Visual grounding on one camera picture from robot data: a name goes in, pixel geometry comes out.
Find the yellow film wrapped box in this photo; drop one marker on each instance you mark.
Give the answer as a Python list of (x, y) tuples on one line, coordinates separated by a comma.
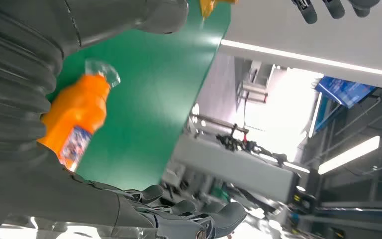
[(207, 6)]

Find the blue sign board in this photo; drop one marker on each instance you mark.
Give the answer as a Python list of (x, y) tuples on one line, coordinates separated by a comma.
[(346, 90)]

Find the white wall light strip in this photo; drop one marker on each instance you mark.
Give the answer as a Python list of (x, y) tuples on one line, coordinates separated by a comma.
[(309, 59)]

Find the black jointed machine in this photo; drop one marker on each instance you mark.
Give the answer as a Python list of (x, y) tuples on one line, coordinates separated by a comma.
[(234, 142)]

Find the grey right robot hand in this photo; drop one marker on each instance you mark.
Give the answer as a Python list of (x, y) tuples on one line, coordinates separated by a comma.
[(46, 194)]

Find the white ceiling light bar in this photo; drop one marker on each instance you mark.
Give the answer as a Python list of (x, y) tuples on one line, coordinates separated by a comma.
[(349, 155)]

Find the grey partition beam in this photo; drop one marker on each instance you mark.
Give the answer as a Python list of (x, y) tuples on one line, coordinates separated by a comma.
[(230, 168)]

